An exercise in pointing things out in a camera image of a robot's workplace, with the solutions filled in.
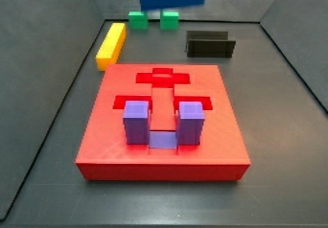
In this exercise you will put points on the black angled fixture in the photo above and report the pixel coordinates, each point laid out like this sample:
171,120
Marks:
209,44

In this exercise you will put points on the red slotted base block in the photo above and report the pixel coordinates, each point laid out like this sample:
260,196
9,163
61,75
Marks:
106,158

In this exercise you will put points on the yellow long bar block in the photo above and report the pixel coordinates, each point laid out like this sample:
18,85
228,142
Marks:
112,46

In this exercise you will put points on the green arch block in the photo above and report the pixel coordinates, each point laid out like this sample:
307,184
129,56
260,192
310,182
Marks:
138,20

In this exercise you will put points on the purple U-shaped block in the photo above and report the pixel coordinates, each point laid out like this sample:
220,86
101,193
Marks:
164,129

